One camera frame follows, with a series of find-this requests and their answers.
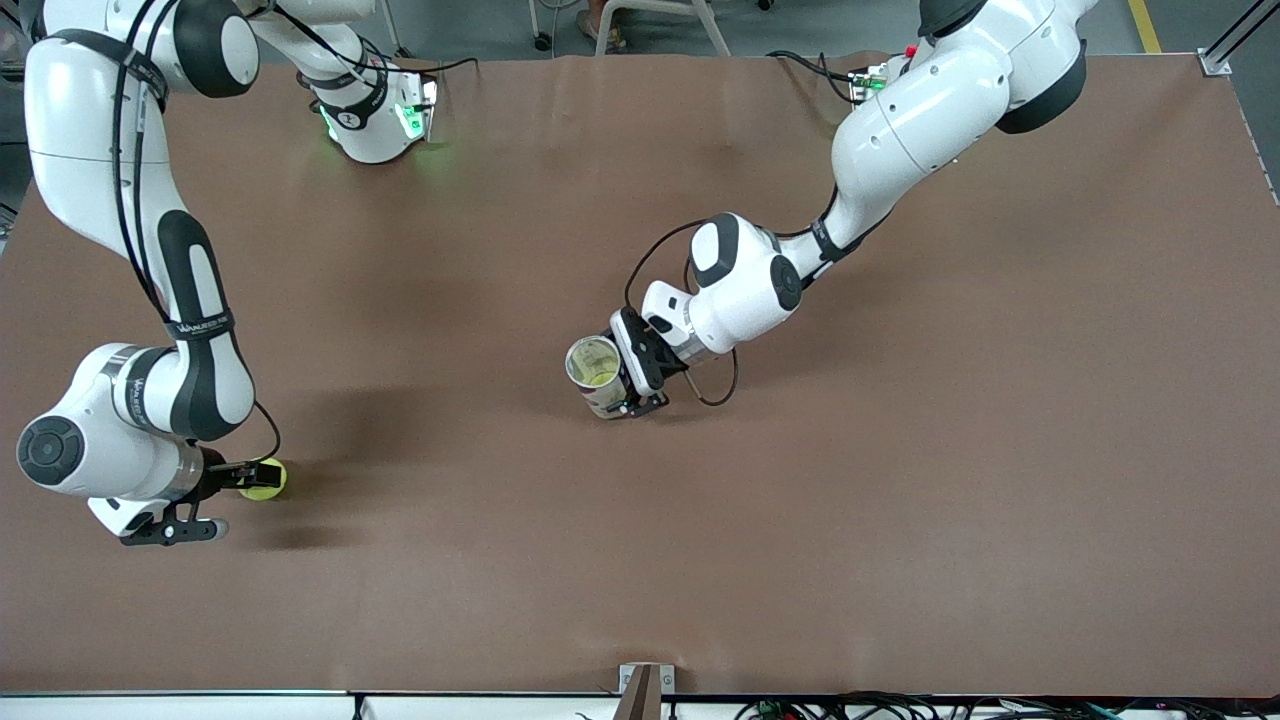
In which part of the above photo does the blue white Wilson ball can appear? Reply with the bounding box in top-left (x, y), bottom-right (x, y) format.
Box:
top-left (565, 335), bottom-right (633, 420)

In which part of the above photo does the brown table cover sheet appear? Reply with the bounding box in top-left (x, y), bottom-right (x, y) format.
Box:
top-left (0, 52), bottom-right (1280, 698)

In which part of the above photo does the foot in sandal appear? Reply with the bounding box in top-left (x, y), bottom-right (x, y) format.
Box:
top-left (577, 0), bottom-right (628, 53)

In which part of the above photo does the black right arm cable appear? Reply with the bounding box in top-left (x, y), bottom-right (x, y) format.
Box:
top-left (108, 0), bottom-right (284, 467)

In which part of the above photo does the short black left arm cable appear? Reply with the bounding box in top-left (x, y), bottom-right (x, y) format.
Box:
top-left (683, 345), bottom-right (740, 409)

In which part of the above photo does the long black left arm cable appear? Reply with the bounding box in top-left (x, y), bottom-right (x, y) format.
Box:
top-left (625, 218), bottom-right (713, 314)

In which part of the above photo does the grey metal table bracket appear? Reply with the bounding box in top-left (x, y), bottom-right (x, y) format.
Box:
top-left (618, 663), bottom-right (677, 720)

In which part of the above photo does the black arm base cable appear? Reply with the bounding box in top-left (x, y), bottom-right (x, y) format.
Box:
top-left (767, 49), bottom-right (863, 107)
top-left (380, 52), bottom-right (480, 79)

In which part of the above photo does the white stool frame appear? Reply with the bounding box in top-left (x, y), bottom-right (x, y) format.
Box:
top-left (595, 0), bottom-right (733, 58)

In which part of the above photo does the tangled black cable bundle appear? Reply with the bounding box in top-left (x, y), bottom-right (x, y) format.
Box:
top-left (735, 690), bottom-right (1280, 720)

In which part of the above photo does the aluminium frame profile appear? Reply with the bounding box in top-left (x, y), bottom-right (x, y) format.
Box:
top-left (1198, 0), bottom-right (1280, 79)

